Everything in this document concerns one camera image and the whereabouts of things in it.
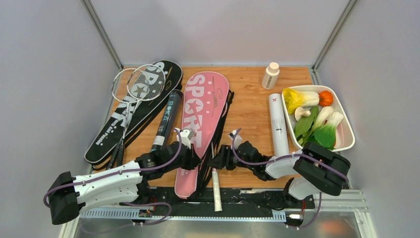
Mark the green leaf vegetable toy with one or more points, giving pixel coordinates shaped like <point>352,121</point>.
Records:
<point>304,125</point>

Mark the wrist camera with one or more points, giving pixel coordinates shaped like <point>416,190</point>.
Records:
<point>185,137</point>
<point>235,138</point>

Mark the black shuttlecock tube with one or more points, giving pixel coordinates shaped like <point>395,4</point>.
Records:
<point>168,120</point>

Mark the yellow napa cabbage toy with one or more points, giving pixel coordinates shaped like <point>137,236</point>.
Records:
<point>294,99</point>

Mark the mushroom toy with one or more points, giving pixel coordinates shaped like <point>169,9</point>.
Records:
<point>300,112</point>

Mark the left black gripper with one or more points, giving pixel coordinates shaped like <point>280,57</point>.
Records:
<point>193,160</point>

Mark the black racket cover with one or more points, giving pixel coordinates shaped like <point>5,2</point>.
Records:
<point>145,112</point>

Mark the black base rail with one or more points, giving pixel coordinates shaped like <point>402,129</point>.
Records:
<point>235,202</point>

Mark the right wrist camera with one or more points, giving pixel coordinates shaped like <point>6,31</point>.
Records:
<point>235,138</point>

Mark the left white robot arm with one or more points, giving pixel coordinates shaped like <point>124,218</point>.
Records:
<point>69,196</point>

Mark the beige plastic bottle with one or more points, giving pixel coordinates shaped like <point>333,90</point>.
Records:
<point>271,75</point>

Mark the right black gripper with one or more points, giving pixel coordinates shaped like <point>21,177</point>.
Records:
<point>222,159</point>

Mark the orange tomato toy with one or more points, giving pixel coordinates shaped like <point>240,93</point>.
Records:
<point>326,98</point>

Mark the white racket outer left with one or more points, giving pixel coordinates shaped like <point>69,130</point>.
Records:
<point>128,89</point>

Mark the white shuttlecock tube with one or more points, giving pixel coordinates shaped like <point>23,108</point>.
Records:
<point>278,125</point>

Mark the white racket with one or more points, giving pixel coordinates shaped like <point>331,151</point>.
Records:
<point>128,89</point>
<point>155,81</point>

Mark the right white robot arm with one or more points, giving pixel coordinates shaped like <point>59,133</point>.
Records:
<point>319,170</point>

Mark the white plastic tray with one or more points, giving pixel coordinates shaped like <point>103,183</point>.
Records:
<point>345,138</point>

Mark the bok choy toy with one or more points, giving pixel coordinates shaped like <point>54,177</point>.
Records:
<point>325,135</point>

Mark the pink racket cover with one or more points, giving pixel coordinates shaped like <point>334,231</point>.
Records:
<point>204,102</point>

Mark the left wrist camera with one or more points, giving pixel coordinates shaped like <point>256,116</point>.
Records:
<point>185,137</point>

